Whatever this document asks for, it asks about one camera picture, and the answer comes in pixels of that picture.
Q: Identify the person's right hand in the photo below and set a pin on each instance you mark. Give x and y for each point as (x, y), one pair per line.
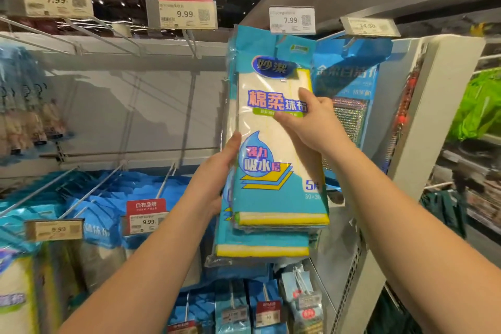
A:
(321, 130)

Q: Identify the person's left hand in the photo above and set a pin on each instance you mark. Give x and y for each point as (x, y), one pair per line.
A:
(215, 173)

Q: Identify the hung scouring pad packet bunch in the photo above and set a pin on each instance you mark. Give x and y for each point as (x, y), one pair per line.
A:
(352, 103)

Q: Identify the teal yellow cloth pack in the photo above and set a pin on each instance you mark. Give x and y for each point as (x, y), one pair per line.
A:
(258, 242)
(270, 181)

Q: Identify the blue steel-cloth packets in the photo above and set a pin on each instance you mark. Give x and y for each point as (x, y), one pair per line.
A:
(235, 269)

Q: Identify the blue antibacterial cloth packets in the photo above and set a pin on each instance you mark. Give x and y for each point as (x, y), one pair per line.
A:
(55, 267)

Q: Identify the person's right forearm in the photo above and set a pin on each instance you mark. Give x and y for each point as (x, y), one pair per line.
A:
(415, 244)

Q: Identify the metal peg hook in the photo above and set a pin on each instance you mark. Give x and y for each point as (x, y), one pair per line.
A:
(92, 189)
(164, 179)
(39, 190)
(190, 38)
(47, 36)

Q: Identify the hanging red clip strip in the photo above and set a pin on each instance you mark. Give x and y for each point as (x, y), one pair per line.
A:
(403, 111)

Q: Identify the clear grey price tag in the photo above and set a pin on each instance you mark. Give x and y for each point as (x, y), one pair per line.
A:
(370, 27)

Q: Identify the striped sponge packets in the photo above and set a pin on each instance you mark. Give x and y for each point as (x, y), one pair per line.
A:
(203, 314)

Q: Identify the dark green goods pile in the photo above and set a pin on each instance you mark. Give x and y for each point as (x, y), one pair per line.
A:
(446, 212)

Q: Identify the hanging bright green bags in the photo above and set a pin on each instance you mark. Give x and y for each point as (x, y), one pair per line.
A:
(477, 107)

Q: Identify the yellowish price tag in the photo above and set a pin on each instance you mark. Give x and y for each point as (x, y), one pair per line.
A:
(53, 230)

